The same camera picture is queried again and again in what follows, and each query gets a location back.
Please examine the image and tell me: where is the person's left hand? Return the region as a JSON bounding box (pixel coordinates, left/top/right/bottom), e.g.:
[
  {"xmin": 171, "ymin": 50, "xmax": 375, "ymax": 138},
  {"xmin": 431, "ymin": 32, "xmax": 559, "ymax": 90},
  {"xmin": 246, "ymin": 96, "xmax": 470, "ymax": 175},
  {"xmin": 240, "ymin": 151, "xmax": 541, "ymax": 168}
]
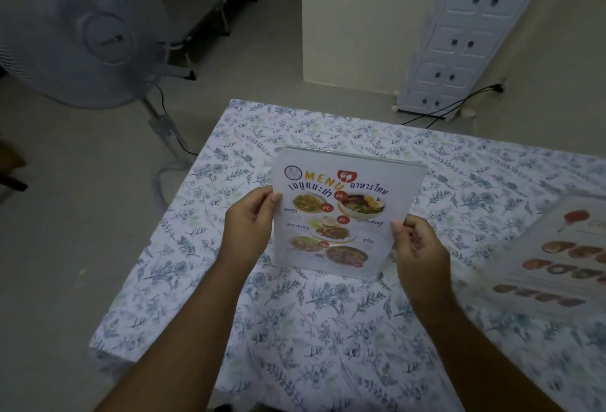
[{"xmin": 222, "ymin": 186, "xmax": 284, "ymax": 266}]

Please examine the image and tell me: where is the person's right hand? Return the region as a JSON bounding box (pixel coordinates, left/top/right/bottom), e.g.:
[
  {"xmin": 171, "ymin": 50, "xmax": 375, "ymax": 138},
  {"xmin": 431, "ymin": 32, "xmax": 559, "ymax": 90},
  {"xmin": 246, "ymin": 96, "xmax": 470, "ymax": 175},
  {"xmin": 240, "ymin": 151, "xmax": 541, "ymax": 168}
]
[{"xmin": 391, "ymin": 214, "xmax": 453, "ymax": 302}]

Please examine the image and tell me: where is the acrylic menu stand with food pictures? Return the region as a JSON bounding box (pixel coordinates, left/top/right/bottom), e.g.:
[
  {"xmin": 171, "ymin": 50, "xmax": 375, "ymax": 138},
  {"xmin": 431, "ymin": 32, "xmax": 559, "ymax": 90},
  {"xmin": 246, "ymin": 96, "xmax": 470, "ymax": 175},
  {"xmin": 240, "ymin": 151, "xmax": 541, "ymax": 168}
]
[{"xmin": 269, "ymin": 144, "xmax": 429, "ymax": 282}]

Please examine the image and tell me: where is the person's left forearm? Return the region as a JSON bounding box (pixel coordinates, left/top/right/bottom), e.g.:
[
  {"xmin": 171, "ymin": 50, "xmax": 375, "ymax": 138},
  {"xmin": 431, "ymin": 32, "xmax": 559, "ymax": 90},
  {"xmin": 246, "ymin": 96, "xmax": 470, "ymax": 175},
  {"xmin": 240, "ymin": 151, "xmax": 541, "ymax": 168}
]
[{"xmin": 95, "ymin": 255, "xmax": 266, "ymax": 412}]

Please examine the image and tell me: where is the person's right forearm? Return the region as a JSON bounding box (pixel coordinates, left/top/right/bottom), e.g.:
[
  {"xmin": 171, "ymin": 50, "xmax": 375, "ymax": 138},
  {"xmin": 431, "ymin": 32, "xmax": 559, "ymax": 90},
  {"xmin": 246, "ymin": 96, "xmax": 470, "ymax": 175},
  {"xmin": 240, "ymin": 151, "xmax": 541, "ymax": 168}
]
[{"xmin": 405, "ymin": 284, "xmax": 552, "ymax": 412}]

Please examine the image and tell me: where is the white floral tablecloth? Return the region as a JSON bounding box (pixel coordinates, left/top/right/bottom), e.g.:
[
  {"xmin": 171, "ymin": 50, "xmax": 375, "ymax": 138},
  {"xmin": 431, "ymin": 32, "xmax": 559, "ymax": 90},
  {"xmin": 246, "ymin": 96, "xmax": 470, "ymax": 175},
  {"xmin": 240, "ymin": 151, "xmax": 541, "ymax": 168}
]
[{"xmin": 89, "ymin": 98, "xmax": 606, "ymax": 412}]

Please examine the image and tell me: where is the laminated menu sheet with food pictures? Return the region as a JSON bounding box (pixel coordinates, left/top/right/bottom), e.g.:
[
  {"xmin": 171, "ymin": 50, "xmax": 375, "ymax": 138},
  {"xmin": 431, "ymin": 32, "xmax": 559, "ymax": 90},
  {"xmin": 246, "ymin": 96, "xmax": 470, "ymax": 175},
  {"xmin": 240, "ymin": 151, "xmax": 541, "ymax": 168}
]
[{"xmin": 466, "ymin": 194, "xmax": 606, "ymax": 327}]

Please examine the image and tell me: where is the white panelled door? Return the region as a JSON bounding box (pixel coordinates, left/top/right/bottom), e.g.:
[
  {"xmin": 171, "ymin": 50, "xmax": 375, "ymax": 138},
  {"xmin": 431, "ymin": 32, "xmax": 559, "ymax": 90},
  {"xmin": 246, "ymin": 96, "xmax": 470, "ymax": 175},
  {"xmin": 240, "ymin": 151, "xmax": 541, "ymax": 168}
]
[{"xmin": 398, "ymin": 0, "xmax": 566, "ymax": 120}]

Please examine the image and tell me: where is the white standing fan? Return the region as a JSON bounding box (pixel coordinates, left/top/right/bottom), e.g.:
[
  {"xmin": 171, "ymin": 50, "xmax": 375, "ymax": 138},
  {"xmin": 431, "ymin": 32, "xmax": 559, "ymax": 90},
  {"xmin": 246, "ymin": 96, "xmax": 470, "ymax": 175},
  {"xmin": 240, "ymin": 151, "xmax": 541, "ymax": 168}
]
[{"xmin": 0, "ymin": 0, "xmax": 199, "ymax": 213}]

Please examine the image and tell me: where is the black cable at wall socket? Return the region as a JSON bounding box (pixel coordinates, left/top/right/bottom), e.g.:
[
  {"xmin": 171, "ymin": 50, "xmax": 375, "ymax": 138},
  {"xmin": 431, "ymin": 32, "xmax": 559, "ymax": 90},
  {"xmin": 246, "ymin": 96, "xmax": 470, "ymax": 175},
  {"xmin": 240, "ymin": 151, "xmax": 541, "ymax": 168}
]
[{"xmin": 400, "ymin": 82, "xmax": 505, "ymax": 129}]

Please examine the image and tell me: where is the black fan power cable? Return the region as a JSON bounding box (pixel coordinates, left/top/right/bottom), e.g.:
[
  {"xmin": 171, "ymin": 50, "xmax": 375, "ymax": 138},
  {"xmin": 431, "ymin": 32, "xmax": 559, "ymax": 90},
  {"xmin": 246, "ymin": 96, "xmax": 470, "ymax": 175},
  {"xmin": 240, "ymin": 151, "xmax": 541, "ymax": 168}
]
[{"xmin": 151, "ymin": 81, "xmax": 197, "ymax": 157}]

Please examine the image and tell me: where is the dark metal bed frame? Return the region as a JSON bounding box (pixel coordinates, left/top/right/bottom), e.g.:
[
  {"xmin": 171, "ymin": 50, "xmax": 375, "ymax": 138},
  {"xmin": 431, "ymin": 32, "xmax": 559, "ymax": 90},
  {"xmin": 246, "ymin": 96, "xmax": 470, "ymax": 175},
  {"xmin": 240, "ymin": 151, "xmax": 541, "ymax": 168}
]
[{"xmin": 156, "ymin": 0, "xmax": 263, "ymax": 48}]

